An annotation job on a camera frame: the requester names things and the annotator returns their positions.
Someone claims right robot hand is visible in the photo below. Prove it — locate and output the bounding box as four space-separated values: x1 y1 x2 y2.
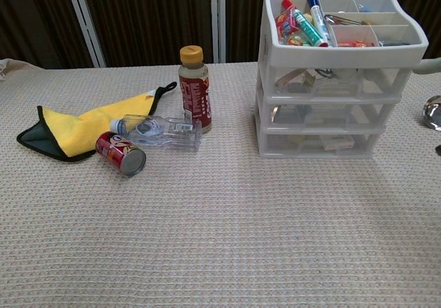
414 58 441 75

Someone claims white plastic organizer box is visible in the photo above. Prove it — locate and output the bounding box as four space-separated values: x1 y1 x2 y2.
256 0 429 160

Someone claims blue capped marker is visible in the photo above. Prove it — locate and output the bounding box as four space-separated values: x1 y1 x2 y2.
306 0 331 48

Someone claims red capped marker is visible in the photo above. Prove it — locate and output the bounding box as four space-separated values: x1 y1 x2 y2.
281 0 322 47

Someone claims colourful snack packet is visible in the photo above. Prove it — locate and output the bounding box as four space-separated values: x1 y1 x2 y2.
280 34 309 47

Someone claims red snack packet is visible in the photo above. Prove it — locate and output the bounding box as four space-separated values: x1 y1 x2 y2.
274 10 298 37

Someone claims brown drink bottle yellow cap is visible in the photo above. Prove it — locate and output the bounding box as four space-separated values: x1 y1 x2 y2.
178 45 213 135

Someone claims beige woven tablecloth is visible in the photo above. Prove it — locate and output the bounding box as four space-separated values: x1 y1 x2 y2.
0 58 441 308

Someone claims clear plastic water bottle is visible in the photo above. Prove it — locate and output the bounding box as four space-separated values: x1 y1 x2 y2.
110 114 203 153

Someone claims red cartoon drink can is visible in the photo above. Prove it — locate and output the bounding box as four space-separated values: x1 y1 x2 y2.
95 131 147 177

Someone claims yellow cloth with black trim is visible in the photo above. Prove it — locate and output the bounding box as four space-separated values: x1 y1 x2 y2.
16 81 178 163

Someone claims metal ladle with black handle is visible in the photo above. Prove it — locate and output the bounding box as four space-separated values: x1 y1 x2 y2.
422 95 441 156

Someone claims black hair tie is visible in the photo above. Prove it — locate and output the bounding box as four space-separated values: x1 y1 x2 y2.
314 68 338 81

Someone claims black folding screen grey frame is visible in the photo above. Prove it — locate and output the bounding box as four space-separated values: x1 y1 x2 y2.
0 0 441 70

